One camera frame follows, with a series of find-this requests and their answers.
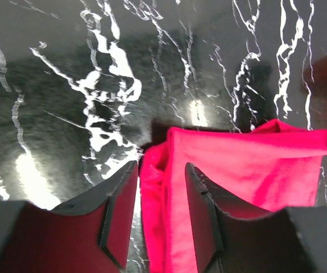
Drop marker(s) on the crimson red t-shirt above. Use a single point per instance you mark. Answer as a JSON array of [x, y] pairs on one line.
[[272, 167]]

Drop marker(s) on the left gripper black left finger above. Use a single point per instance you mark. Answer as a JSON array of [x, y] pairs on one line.
[[88, 233]]

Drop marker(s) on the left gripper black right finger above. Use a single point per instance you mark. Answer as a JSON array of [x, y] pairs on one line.
[[232, 235]]

